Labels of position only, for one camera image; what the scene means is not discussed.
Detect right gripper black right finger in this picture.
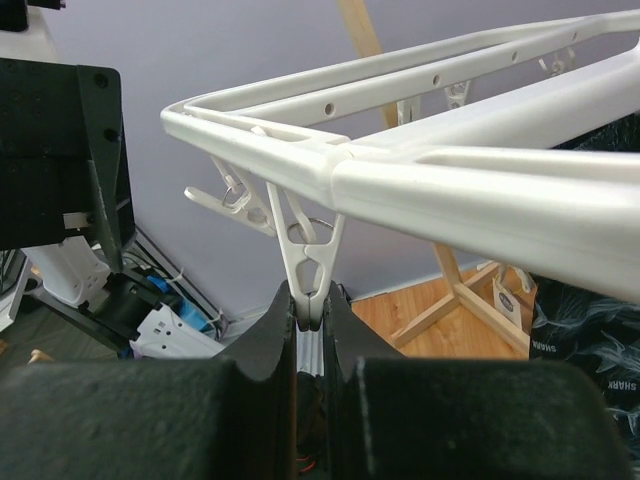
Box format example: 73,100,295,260
323,286,630,479

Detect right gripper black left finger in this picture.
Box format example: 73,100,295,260
1,284,295,479

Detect white hanger clip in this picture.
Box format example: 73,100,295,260
267,183,346,331
184,156,276,237

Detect white clip drying hanger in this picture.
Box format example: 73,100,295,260
161,10,639,302

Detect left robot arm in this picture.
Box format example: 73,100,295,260
1,1,149,357

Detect white hanger clip behind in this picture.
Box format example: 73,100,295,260
184,156,276,237

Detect dark shark print shorts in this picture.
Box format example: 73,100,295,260
524,112,640,446

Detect wooden clothes rack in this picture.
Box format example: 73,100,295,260
335,0,539,357

